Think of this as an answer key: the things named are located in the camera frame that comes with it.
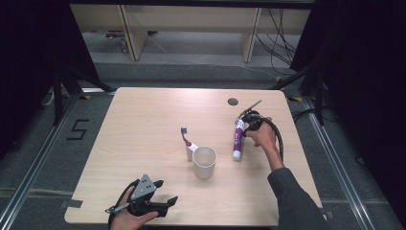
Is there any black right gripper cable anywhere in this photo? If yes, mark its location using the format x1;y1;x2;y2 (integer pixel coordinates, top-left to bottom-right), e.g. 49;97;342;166
263;118;285;161

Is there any beige wooden desk frame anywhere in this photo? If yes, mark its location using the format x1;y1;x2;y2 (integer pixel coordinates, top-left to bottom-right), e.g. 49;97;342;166
69;3;312;64

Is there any aluminium floor rail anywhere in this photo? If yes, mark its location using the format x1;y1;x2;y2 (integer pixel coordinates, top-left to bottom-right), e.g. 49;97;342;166
301;96;375;230
0;94;80;230

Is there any pink toothbrush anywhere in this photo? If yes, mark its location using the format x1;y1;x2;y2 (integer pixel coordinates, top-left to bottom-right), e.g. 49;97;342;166
180;126;193;149

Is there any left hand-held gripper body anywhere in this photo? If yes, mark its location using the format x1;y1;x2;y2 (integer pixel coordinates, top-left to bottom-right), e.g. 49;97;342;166
126;173;169;219

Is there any black metal stand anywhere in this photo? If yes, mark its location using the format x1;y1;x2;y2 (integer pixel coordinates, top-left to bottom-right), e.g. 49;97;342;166
270;61;326;127
52;62;115;127

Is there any black curtain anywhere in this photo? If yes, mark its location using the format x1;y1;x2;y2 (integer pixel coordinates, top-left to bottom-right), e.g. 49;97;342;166
289;0;406;228
0;0;101;161

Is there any white cup with side holder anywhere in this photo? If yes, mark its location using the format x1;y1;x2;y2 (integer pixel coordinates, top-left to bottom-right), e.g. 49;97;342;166
185;142;218;181

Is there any person's left hand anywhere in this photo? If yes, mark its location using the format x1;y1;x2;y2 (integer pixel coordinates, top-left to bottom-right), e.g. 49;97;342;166
109;186;159;230

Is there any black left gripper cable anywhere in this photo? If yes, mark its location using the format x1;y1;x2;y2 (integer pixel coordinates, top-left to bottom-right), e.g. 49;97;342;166
104;179;142;230

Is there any grey tape strip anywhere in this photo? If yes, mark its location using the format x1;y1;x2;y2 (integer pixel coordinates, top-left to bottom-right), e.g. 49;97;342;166
59;198;84;210

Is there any bundle of black cables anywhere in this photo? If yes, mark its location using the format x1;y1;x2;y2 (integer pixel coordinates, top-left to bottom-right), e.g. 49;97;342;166
255;8;299;77

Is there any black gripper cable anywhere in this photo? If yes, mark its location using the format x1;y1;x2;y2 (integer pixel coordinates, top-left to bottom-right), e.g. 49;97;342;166
263;118;285;161
104;179;142;230

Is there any black floor cable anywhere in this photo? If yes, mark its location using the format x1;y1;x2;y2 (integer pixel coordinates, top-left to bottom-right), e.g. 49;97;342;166
291;107;318;125

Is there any person's right hand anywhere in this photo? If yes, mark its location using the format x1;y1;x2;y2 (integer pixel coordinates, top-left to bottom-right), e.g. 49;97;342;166
244;116;280;158

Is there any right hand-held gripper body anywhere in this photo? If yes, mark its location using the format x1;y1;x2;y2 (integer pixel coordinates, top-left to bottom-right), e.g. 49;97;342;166
237;99;266;132

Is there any white and purple toothpaste tube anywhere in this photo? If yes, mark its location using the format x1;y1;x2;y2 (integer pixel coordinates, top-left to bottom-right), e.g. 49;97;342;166
232;119;247;162

